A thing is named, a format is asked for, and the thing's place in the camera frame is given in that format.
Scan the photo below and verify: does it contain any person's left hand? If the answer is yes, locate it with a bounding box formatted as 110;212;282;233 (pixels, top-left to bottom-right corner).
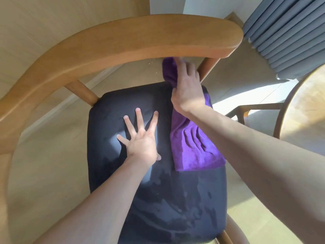
116;108;162;167

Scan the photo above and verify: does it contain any person's right hand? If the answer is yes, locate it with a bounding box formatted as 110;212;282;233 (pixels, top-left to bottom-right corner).
171;57;207;115

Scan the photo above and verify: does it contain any purple microfibre cloth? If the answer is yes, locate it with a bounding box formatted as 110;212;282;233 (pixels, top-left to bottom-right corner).
162;57;226;172

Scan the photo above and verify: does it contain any wooden chair with black seat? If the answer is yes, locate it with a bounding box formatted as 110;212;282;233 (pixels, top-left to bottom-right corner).
0;14;251;244

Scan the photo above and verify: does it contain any person's right forearm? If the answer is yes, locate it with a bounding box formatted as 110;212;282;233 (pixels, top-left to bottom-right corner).
188;104;325;244

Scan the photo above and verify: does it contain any person's left forearm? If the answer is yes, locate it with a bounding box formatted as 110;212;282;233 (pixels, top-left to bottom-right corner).
33;156;153;244

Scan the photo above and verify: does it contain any grey pleated curtain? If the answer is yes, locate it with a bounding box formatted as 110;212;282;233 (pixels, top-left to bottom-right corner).
241;0;325;80

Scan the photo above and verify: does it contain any round wooden table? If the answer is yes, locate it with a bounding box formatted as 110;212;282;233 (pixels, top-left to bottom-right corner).
225;64;325;153

